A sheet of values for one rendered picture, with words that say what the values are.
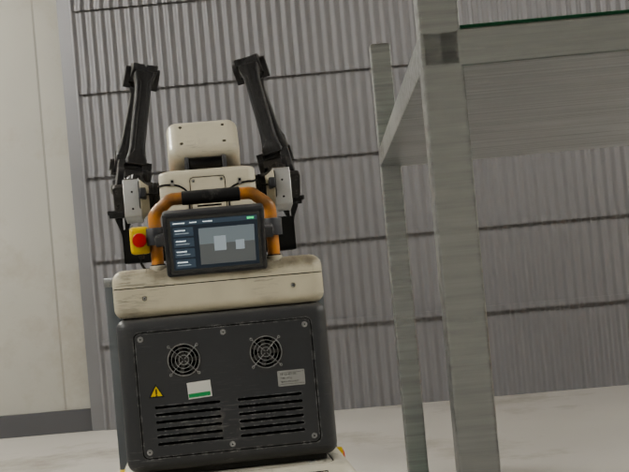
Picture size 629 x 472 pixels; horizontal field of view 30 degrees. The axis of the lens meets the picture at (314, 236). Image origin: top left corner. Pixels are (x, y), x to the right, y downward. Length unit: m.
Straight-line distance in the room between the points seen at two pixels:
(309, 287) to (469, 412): 2.19
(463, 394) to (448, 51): 0.25
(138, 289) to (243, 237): 0.30
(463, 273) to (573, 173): 5.56
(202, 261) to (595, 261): 3.70
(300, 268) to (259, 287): 0.12
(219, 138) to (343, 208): 2.87
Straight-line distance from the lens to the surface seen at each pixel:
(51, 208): 6.50
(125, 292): 3.02
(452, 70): 0.86
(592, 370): 6.42
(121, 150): 3.96
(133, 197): 3.44
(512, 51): 0.86
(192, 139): 3.45
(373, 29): 6.38
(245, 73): 3.70
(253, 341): 3.02
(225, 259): 2.99
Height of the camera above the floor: 0.79
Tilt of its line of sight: 1 degrees up
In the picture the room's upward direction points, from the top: 5 degrees counter-clockwise
